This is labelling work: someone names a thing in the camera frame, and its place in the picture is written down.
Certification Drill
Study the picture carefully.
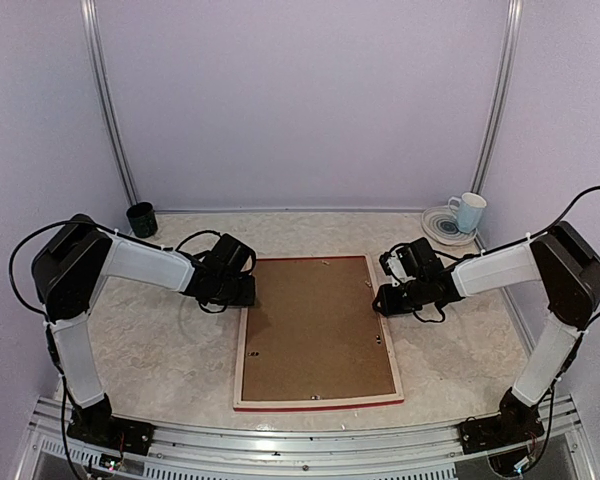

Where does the red wooden picture frame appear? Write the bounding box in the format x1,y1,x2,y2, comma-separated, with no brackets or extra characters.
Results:
232,253,406,413

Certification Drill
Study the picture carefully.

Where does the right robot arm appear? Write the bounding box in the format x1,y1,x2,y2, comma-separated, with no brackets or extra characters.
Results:
372,220,600,444

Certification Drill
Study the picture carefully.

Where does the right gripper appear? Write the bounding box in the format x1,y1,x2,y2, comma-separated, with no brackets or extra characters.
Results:
371,277,428,317

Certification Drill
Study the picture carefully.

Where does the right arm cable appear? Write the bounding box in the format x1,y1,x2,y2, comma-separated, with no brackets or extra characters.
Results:
429,187,600,341

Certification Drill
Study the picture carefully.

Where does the light blue mug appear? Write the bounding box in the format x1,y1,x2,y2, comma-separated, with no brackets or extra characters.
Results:
447,192,488,233

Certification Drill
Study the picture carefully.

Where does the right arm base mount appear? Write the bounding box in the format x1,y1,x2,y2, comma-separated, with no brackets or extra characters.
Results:
457,414,545,455

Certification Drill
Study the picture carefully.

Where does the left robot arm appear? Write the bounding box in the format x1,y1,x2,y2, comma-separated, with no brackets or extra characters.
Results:
32,214,257,445

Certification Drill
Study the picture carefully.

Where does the aluminium post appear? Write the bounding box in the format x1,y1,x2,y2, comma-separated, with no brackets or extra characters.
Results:
471,0,524,195
80,0,139,206

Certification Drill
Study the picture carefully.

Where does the left aluminium post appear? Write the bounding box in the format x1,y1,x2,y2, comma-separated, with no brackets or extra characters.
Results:
80,0,139,206

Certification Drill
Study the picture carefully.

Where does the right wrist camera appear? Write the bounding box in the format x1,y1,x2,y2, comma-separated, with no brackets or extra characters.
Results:
379,251,408,281

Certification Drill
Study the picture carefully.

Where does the brown cardboard backing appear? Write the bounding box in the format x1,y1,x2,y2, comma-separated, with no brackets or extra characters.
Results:
240,257,398,402

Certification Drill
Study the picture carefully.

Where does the white patterned plate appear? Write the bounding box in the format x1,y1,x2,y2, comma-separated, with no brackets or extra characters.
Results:
420,206,477,247

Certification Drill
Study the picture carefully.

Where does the front aluminium rail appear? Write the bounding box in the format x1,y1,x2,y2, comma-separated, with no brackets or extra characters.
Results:
6,396,600,479

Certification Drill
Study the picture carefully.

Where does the right aluminium post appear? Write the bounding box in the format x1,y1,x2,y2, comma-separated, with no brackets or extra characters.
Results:
471,0,524,195

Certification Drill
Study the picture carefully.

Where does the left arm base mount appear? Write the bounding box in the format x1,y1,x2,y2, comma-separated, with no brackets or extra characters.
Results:
67,416,155,456

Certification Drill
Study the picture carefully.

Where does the black cup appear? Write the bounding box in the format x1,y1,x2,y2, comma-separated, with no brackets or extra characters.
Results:
126,201,158,239

